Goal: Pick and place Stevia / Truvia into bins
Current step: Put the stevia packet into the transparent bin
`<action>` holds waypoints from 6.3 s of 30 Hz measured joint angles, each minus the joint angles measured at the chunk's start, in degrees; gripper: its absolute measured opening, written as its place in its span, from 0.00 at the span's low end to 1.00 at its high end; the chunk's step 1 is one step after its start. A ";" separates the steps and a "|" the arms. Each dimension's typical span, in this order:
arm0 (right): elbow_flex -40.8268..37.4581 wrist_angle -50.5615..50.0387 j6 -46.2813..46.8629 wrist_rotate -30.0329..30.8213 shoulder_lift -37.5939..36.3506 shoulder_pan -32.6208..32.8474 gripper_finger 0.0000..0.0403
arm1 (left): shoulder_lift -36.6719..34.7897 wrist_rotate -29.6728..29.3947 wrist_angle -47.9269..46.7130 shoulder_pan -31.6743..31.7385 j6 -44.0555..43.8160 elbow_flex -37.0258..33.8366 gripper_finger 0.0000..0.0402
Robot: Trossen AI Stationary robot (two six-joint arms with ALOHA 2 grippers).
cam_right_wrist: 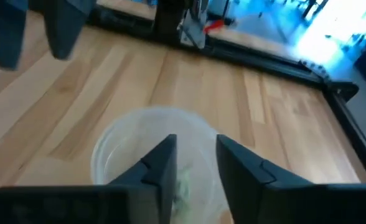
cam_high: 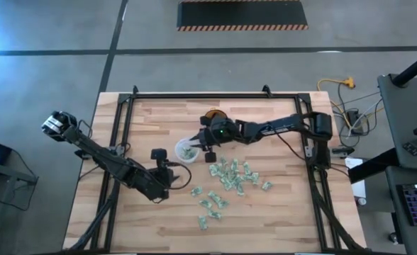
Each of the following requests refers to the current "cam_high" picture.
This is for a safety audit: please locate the white paper sheet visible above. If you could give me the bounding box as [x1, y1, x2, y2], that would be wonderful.
[343, 157, 367, 200]

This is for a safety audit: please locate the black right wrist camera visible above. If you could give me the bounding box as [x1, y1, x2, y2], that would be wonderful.
[204, 147, 218, 164]

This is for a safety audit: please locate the black diagonal bar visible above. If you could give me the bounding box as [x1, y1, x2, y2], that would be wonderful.
[347, 147, 401, 184]

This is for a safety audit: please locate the black aluminium table frame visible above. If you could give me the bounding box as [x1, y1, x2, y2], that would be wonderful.
[66, 84, 369, 254]

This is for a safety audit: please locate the black hazard-striped floor mat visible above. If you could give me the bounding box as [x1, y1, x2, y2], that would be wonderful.
[176, 0, 309, 32]

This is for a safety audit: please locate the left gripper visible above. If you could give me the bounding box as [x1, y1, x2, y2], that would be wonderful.
[150, 166, 182, 194]

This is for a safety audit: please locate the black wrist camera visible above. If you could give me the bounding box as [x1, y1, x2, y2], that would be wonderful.
[150, 148, 169, 170]
[204, 147, 218, 164]

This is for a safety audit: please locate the black power strip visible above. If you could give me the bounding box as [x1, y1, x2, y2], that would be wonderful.
[346, 108, 365, 135]

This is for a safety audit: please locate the small black clamp device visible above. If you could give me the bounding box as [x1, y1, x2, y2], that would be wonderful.
[330, 146, 356, 157]

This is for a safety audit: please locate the black round pole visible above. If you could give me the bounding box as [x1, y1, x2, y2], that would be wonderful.
[391, 47, 417, 88]

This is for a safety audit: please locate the black equipment stand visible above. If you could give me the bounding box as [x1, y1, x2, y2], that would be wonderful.
[0, 155, 39, 255]

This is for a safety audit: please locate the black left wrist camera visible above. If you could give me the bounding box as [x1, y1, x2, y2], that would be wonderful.
[150, 148, 169, 170]

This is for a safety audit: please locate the black camera cable loop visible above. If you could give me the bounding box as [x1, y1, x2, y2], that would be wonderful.
[165, 161, 193, 191]

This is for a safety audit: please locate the small black controller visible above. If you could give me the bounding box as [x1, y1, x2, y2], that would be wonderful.
[402, 140, 417, 157]

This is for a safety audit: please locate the yellow extension cord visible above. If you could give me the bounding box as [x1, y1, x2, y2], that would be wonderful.
[316, 76, 357, 118]

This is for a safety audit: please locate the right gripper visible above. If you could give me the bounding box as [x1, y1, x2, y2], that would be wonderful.
[189, 115, 240, 149]

